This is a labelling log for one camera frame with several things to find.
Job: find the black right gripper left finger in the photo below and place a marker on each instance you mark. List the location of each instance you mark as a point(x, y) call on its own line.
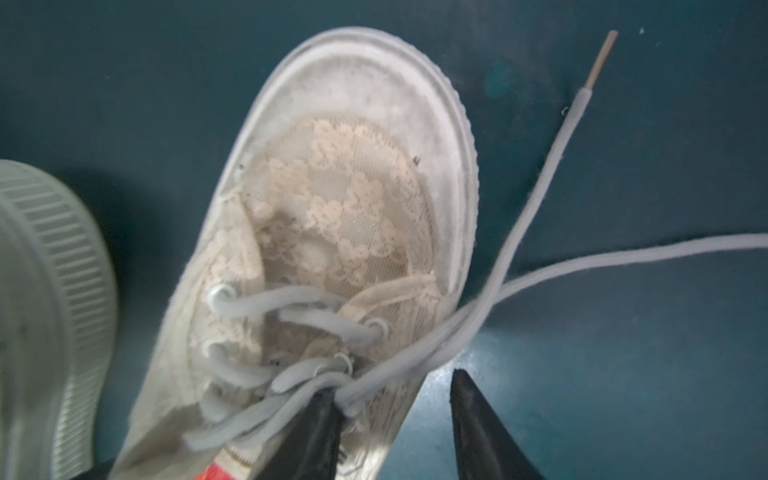
point(311, 448)

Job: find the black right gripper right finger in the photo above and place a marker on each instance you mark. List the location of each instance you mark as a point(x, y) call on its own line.
point(484, 449)

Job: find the beige lace sneaker with laces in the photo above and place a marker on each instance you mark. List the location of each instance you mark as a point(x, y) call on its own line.
point(333, 255)

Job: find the red orange insole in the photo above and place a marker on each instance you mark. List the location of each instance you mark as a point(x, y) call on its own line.
point(215, 471)

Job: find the beige lace sneaker near front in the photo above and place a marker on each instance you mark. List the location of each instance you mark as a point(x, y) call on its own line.
point(59, 309)

